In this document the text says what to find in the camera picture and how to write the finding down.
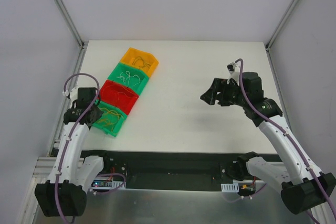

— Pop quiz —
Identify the long orange wire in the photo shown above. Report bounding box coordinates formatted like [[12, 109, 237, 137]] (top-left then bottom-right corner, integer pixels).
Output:
[[103, 83, 134, 104]]

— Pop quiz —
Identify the dark wire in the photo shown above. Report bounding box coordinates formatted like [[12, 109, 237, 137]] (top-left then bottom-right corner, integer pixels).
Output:
[[132, 55, 153, 69]]

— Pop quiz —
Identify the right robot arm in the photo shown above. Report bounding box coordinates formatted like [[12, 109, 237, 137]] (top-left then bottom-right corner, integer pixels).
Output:
[[200, 72, 335, 215]]

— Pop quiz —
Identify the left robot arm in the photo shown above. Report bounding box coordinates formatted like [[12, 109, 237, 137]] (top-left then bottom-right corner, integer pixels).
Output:
[[35, 87, 111, 217]]

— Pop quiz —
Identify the lower green plastic bin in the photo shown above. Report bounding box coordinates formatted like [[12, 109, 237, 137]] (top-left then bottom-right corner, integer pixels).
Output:
[[93, 102, 128, 137]]

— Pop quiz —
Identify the green plastic bin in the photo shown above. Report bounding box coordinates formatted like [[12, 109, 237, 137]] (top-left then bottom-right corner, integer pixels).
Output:
[[108, 63, 149, 95], [93, 102, 128, 137]]

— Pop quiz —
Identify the red plastic bin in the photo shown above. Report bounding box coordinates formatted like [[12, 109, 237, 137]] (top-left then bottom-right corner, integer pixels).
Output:
[[100, 80, 139, 115]]

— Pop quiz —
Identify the upper green plastic bin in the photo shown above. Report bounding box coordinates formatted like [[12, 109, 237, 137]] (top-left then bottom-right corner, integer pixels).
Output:
[[108, 63, 149, 95]]

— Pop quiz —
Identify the orange plastic bin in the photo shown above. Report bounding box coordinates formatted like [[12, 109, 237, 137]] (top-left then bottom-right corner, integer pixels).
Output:
[[120, 48, 159, 78]]

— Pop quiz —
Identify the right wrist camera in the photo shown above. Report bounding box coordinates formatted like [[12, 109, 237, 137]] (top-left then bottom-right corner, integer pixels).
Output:
[[227, 62, 240, 84]]

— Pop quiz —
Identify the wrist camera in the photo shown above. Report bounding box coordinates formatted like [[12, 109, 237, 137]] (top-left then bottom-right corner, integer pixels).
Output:
[[227, 62, 240, 84], [62, 86, 78, 101]]

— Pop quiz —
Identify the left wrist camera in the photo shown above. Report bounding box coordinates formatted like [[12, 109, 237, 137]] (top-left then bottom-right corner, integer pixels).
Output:
[[62, 86, 78, 101]]

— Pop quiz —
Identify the right aluminium frame post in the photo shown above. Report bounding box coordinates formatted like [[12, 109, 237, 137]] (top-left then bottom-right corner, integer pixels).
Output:
[[265, 0, 301, 51]]

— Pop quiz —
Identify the aluminium frame post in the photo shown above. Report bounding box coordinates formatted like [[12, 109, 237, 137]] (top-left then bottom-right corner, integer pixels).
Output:
[[265, 0, 301, 51], [54, 0, 85, 49]]

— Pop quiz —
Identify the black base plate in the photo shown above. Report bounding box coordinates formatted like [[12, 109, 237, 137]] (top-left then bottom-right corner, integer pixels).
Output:
[[51, 148, 284, 192]]

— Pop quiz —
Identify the left white cable duct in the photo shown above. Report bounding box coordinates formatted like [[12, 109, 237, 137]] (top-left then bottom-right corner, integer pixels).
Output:
[[91, 179, 126, 190]]

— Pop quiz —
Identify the white cable duct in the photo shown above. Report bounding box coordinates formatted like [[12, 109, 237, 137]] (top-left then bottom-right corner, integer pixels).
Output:
[[91, 179, 126, 190], [220, 183, 239, 193]]

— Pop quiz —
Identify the aluminium rail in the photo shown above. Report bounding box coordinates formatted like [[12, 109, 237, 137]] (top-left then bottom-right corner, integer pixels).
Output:
[[33, 157, 56, 178]]

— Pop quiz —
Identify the right white cable duct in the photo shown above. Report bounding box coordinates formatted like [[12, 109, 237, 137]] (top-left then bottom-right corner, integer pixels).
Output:
[[220, 183, 239, 193]]

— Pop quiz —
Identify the left aluminium frame post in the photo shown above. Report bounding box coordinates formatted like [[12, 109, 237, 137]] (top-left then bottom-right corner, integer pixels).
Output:
[[54, 0, 85, 49]]

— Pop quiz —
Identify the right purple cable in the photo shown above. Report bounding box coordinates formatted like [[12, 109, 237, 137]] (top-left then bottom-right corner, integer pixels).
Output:
[[223, 58, 336, 224]]

